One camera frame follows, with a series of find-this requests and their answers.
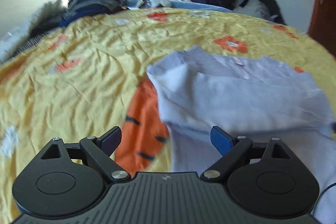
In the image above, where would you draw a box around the lavender long sleeve top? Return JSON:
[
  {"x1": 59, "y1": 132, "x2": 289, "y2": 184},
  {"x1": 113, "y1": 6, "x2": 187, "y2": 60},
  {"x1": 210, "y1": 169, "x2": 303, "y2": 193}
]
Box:
[{"x1": 147, "y1": 47, "x2": 335, "y2": 223}]

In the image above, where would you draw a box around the dark folded clothes stack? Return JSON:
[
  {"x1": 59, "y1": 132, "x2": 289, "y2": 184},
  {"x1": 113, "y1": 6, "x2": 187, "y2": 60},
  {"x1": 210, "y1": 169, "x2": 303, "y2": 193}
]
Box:
[{"x1": 29, "y1": 0, "x2": 125, "y2": 36}]

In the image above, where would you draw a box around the yellow carrot print quilt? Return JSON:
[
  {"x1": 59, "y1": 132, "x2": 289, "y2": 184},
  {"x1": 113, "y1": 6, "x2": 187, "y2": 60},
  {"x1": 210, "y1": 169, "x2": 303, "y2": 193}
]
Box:
[{"x1": 1, "y1": 9, "x2": 335, "y2": 223}]

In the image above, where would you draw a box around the black backpack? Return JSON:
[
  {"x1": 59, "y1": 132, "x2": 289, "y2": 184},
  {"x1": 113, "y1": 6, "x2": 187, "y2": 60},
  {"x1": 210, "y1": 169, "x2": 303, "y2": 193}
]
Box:
[{"x1": 259, "y1": 0, "x2": 286, "y2": 25}]

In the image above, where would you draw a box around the light grey text quilt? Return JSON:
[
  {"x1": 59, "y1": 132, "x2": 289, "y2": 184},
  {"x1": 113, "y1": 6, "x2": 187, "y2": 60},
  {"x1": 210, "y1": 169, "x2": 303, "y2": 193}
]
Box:
[{"x1": 0, "y1": 0, "x2": 69, "y2": 64}]

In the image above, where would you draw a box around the brown wooden door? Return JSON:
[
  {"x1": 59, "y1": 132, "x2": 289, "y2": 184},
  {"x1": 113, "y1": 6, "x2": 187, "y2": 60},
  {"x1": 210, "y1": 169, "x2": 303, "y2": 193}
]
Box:
[{"x1": 308, "y1": 0, "x2": 336, "y2": 55}]

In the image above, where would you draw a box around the blue knitted blanket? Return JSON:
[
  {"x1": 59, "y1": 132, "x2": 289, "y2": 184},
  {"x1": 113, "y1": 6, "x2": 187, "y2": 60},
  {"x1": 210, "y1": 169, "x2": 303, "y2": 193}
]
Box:
[{"x1": 124, "y1": 0, "x2": 234, "y2": 14}]

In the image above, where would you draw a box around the white plastic bag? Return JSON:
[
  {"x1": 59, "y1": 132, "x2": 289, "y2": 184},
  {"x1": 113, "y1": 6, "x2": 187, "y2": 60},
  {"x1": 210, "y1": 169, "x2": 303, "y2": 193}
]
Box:
[{"x1": 136, "y1": 0, "x2": 172, "y2": 9}]

